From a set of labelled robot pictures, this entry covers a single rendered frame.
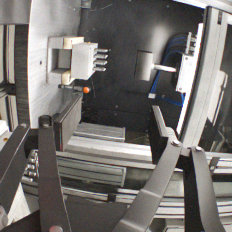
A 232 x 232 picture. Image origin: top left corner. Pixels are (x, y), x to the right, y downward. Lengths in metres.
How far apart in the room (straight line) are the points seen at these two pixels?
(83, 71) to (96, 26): 0.34
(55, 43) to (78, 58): 0.08
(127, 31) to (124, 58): 0.11
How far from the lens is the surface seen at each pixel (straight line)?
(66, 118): 0.17
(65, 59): 0.61
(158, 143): 0.16
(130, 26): 0.82
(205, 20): 0.45
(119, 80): 0.84
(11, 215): 0.55
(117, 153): 0.48
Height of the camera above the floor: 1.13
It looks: 1 degrees down
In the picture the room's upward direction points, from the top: 98 degrees clockwise
